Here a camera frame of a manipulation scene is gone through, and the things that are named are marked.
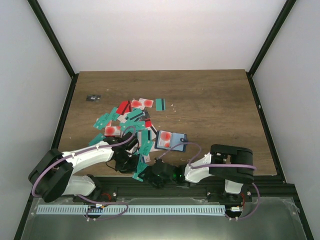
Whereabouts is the teal VIP card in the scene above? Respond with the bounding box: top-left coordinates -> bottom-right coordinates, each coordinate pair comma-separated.
138,140 -> 154,156
132,161 -> 149,182

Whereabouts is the blue card holder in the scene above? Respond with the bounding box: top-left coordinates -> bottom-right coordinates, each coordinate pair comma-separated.
154,131 -> 188,153

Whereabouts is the white red circle card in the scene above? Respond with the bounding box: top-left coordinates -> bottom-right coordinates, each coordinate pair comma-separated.
156,130 -> 173,149

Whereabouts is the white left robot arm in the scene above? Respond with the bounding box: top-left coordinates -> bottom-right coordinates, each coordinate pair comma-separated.
28,132 -> 139,203

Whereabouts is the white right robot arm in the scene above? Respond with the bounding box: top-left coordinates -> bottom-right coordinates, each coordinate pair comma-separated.
138,144 -> 257,202

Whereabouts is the red black striped card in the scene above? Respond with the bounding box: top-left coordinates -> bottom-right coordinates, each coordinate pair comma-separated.
116,100 -> 132,115

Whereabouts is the white red blotch card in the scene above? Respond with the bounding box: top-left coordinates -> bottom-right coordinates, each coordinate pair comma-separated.
131,98 -> 154,109

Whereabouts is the teal card black stripe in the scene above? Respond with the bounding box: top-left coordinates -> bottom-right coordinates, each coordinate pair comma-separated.
155,98 -> 166,112

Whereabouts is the light blue slotted strip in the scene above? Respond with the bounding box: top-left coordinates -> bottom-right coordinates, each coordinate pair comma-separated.
36,204 -> 226,216

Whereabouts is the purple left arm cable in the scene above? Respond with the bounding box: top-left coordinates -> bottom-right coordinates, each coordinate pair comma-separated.
31,125 -> 137,198

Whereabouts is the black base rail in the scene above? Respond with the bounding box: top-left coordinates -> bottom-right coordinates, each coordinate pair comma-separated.
32,176 -> 296,203

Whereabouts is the black frame post left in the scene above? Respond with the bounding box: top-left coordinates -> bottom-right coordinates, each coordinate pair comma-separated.
26,0 -> 76,76

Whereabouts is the black frame post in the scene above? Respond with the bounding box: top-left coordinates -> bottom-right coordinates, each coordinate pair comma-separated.
26,0 -> 76,76
249,0 -> 297,75

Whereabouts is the black frame post right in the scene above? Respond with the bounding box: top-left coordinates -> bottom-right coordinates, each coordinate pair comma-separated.
249,0 -> 297,75

